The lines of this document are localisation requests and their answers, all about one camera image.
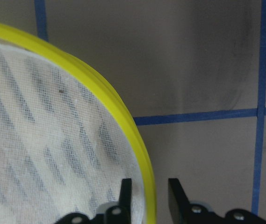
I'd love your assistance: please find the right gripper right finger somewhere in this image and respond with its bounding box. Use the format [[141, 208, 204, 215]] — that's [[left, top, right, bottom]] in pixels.
[[168, 178, 266, 224]]

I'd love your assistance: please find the yellow steamer layer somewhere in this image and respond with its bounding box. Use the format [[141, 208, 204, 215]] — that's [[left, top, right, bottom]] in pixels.
[[0, 24, 157, 224]]

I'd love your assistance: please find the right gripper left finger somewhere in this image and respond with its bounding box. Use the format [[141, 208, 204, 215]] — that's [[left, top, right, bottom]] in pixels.
[[56, 178, 132, 224]]

